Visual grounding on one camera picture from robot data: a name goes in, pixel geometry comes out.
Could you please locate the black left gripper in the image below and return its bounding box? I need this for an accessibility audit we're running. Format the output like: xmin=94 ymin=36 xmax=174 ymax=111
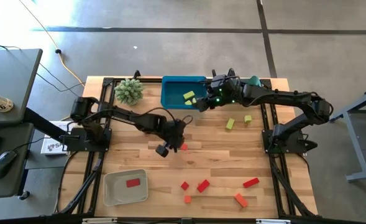
xmin=156 ymin=119 xmax=188 ymax=158

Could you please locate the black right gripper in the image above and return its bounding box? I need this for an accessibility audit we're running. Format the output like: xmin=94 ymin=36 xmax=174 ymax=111
xmin=196 ymin=74 xmax=245 ymax=113

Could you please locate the red long thin block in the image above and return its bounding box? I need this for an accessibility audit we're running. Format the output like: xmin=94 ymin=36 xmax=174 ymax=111
xmin=242 ymin=177 xmax=260 ymax=189

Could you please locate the orange rectangular block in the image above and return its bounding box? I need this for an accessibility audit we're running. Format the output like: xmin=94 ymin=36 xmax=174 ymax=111
xmin=234 ymin=192 xmax=249 ymax=208

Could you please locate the blue plastic bin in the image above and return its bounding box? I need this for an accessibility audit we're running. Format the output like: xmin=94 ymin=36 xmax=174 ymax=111
xmin=160 ymin=75 xmax=209 ymax=110

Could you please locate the teal plastic basket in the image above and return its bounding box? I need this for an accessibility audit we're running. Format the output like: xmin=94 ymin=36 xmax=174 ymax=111
xmin=247 ymin=75 xmax=263 ymax=88

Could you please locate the green artificial potted plant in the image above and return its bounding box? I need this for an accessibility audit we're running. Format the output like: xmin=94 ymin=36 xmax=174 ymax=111
xmin=114 ymin=78 xmax=146 ymax=106

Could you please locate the grey plastic tray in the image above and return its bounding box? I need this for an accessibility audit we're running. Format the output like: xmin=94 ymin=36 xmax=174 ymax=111
xmin=103 ymin=169 xmax=149 ymax=207

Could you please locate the black floor tape strip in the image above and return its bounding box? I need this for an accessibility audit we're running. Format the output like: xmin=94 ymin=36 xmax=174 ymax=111
xmin=255 ymin=0 xmax=278 ymax=78
xmin=30 ymin=26 xmax=366 ymax=35

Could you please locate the white printed box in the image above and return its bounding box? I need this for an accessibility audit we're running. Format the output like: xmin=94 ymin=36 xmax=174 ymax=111
xmin=40 ymin=120 xmax=75 ymax=156

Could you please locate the black computer mouse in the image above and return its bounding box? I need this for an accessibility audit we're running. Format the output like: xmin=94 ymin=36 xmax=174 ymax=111
xmin=0 ymin=150 xmax=18 ymax=180

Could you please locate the dark grey desk shelf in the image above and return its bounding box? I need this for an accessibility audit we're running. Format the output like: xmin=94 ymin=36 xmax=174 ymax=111
xmin=0 ymin=122 xmax=36 ymax=200

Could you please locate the grey desk top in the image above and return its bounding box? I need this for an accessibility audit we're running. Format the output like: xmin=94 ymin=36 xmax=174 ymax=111
xmin=0 ymin=48 xmax=43 ymax=126

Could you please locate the black aluminium table frame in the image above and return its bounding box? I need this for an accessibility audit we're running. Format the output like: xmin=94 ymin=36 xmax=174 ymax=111
xmin=52 ymin=76 xmax=319 ymax=224

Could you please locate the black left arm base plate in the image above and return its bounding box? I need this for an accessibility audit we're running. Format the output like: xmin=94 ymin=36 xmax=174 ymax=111
xmin=60 ymin=127 xmax=112 ymax=153

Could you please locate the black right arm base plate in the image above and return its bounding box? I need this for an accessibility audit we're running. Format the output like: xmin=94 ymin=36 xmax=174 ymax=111
xmin=262 ymin=129 xmax=319 ymax=156

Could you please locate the silver metal bracket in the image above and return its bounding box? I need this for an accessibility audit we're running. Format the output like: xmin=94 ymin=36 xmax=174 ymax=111
xmin=255 ymin=218 xmax=291 ymax=224
xmin=82 ymin=217 xmax=118 ymax=224

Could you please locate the black floor cable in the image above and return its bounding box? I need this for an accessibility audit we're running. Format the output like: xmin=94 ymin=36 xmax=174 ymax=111
xmin=0 ymin=39 xmax=86 ymax=93
xmin=35 ymin=72 xmax=83 ymax=100

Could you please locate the yellow floor cable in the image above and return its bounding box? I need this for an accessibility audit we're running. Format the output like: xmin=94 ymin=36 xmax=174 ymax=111
xmin=17 ymin=0 xmax=86 ymax=88

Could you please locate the grey-blue metal table leg frame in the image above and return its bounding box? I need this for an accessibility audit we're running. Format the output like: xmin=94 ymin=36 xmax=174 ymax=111
xmin=326 ymin=86 xmax=366 ymax=183

